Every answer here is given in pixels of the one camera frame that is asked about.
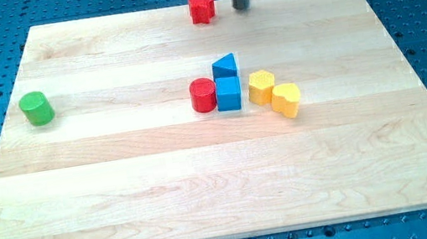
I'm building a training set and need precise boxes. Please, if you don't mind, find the blue triangle block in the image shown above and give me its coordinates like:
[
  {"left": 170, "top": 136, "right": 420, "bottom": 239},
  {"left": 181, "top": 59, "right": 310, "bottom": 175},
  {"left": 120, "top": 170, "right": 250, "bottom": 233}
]
[{"left": 211, "top": 53, "right": 238, "bottom": 79}]

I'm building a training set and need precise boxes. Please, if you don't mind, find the yellow hexagon block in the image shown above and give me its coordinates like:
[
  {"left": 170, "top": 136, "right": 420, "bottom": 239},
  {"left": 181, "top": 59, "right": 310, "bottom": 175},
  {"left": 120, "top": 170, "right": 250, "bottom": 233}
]
[{"left": 248, "top": 70, "right": 275, "bottom": 106}]

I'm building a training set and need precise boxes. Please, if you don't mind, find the red cylinder block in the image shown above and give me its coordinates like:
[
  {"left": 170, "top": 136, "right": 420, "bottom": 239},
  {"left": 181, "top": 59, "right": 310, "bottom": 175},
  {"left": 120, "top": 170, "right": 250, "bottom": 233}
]
[{"left": 189, "top": 78, "right": 217, "bottom": 113}]

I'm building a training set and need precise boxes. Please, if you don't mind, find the wooden board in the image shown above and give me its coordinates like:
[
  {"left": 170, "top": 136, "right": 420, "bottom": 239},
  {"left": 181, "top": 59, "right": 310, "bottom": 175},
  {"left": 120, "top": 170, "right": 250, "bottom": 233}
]
[{"left": 0, "top": 0, "right": 427, "bottom": 239}]

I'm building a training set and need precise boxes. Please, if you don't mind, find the yellow heart block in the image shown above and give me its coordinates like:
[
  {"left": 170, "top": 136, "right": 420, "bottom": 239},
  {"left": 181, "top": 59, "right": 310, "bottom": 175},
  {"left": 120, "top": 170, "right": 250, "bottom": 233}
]
[{"left": 271, "top": 82, "right": 301, "bottom": 118}]

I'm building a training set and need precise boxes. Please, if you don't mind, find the blue cube block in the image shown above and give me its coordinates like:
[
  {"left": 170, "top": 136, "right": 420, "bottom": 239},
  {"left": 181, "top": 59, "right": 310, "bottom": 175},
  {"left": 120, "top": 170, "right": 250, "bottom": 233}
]
[{"left": 215, "top": 76, "right": 242, "bottom": 112}]

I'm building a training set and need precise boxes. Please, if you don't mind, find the red star block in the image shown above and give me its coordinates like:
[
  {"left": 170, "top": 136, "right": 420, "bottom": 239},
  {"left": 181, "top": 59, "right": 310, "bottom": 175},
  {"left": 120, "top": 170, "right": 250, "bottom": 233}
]
[{"left": 188, "top": 0, "right": 216, "bottom": 24}]

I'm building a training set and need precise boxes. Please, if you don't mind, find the green cylinder block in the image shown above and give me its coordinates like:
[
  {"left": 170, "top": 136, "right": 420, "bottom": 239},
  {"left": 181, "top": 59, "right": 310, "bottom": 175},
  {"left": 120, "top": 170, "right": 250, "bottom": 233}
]
[{"left": 18, "top": 91, "right": 55, "bottom": 126}]

